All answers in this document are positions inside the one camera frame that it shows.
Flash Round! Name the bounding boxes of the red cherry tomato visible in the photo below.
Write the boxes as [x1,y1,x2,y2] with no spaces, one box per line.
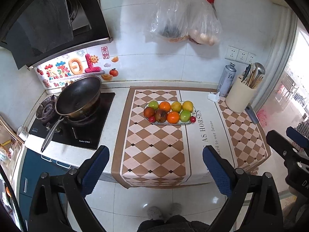
[190,116,196,123]
[148,116,155,123]

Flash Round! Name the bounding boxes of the large green apple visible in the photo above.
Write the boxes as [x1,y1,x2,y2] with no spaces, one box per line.
[180,110,191,123]

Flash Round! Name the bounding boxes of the large yellow lemon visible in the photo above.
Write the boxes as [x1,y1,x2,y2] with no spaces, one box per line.
[182,101,194,112]

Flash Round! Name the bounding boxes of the small yellow lemon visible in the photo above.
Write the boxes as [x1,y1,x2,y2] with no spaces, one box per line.
[171,101,182,113]

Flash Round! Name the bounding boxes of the orange fruit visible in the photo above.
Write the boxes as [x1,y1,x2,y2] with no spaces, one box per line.
[166,112,180,124]
[159,101,171,112]

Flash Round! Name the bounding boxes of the bruised red yellow apple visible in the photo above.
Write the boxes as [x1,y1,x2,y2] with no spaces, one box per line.
[154,109,168,123]

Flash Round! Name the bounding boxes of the dark red apple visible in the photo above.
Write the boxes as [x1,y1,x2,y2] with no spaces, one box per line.
[143,106,155,118]

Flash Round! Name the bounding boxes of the small green apple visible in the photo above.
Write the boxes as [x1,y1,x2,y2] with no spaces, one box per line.
[148,100,159,111]

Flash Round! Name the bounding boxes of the blue cabinet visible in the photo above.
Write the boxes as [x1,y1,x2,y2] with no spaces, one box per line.
[19,149,72,224]

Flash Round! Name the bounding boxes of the beige utensil holder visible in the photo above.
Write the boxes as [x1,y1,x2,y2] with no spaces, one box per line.
[225,77,257,113]

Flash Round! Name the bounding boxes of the utensils in holder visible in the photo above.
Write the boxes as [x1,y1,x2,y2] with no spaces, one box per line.
[240,62,266,89]

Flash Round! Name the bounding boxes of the silver spray can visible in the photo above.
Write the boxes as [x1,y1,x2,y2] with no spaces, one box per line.
[217,62,236,97]

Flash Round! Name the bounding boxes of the black gas stove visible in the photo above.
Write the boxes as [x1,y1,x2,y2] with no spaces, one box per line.
[29,92,115,150]

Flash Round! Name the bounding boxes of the crumpled white tissue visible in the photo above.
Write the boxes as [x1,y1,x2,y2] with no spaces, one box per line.
[207,92,220,103]

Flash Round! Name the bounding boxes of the floral ceramic plate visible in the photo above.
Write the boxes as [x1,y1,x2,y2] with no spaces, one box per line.
[142,100,197,125]

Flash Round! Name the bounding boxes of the checkered brown table mat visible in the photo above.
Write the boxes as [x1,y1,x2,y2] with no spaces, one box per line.
[111,87,271,189]

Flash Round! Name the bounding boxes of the black frying pan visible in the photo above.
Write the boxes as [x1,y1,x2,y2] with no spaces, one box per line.
[41,77,101,152]

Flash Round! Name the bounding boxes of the plastic bag with eggs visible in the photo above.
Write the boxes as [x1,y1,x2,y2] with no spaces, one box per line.
[187,2,222,46]

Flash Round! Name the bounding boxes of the plastic bag dark contents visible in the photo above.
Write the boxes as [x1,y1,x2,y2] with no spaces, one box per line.
[144,0,188,43]

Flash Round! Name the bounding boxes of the black range hood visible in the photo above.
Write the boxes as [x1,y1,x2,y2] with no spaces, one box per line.
[1,0,113,69]

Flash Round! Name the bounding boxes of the kitchen knife blue handle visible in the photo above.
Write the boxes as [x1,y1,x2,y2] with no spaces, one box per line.
[245,104,259,124]

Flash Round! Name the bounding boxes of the white wall sockets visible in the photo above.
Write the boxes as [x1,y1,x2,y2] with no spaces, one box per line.
[225,46,257,64]

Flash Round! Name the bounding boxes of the colourful wall stickers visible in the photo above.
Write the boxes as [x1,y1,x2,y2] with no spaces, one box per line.
[35,44,121,90]

